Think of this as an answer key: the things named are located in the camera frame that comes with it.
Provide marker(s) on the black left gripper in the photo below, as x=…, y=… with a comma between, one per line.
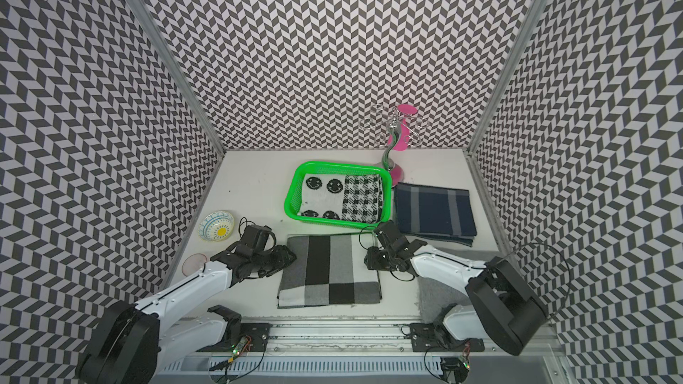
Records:
x=282, y=252

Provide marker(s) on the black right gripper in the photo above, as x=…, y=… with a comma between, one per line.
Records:
x=372, y=263

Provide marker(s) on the black grey block scarf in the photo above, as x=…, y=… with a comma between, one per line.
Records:
x=329, y=270

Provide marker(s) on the grey fuzzy scarf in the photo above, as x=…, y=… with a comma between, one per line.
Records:
x=435, y=297

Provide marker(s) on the white smiley checkered scarf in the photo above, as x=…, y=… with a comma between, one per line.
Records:
x=352, y=198

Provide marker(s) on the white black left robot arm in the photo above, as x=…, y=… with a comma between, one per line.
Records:
x=132, y=342

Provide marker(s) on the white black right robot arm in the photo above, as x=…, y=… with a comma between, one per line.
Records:
x=502, y=306

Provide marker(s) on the navy plaid folded scarf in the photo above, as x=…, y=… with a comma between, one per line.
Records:
x=437, y=213

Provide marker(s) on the green plastic perforated basket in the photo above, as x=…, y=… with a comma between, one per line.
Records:
x=294, y=194

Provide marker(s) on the blue yellow patterned bowl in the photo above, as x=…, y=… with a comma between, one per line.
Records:
x=216, y=226

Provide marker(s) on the chrome pink jewellery stand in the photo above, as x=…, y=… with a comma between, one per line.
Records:
x=400, y=124

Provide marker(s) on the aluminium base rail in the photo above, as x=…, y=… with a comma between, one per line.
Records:
x=335, y=348

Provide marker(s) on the aluminium corner post left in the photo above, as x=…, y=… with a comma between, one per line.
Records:
x=151, y=30

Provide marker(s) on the aluminium corner post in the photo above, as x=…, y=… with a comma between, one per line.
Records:
x=151, y=30
x=527, y=29

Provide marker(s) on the aluminium corner post right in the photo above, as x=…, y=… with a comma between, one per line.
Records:
x=527, y=29

